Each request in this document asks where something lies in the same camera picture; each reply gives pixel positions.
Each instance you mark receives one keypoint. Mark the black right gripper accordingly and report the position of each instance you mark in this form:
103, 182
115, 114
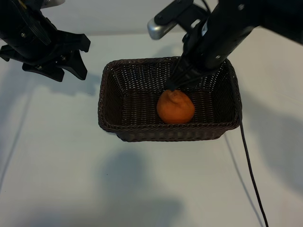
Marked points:
217, 40

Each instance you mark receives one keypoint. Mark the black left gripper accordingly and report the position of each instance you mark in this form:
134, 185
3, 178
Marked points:
26, 35

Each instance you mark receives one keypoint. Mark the orange fruit with stem knob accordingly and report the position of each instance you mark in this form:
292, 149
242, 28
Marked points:
175, 108

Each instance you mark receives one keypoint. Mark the dark brown woven wicker basket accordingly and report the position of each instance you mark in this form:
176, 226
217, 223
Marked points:
132, 104

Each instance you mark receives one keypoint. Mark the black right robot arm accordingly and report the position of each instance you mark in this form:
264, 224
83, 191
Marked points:
279, 19

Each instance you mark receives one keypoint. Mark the silver right wrist camera with bracket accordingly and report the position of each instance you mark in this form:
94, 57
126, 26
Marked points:
163, 27

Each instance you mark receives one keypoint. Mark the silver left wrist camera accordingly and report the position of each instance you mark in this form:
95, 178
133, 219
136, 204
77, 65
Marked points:
53, 2

